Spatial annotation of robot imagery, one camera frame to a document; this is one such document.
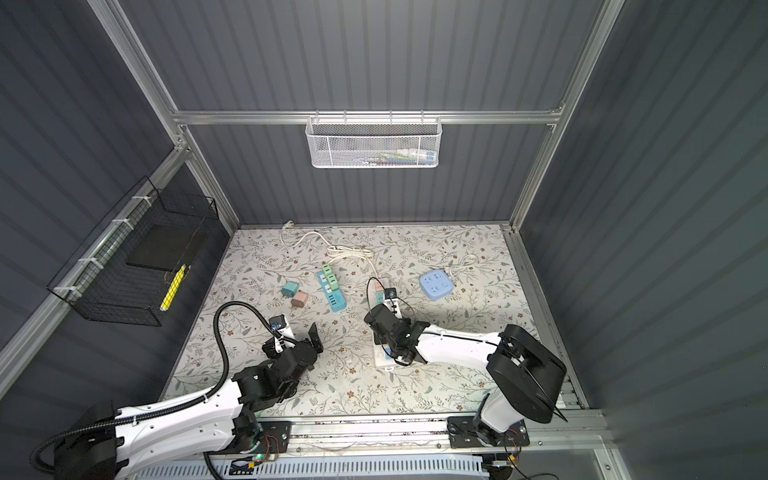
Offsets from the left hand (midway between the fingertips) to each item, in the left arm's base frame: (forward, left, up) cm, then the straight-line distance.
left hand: (303, 331), depth 81 cm
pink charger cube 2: (+16, +5, -8) cm, 19 cm away
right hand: (+3, -23, -4) cm, 24 cm away
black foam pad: (+17, +34, +18) cm, 43 cm away
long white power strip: (-5, -22, -7) cm, 23 cm away
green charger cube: (+24, -4, -3) cm, 24 cm away
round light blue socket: (+18, -41, -7) cm, 45 cm away
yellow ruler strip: (+5, +27, +18) cm, 33 cm away
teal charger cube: (+20, +8, -8) cm, 23 cm away
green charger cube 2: (+19, -6, -3) cm, 20 cm away
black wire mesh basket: (+10, +40, +18) cm, 45 cm away
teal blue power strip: (+14, -7, -7) cm, 18 cm away
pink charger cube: (+4, -22, +14) cm, 26 cm away
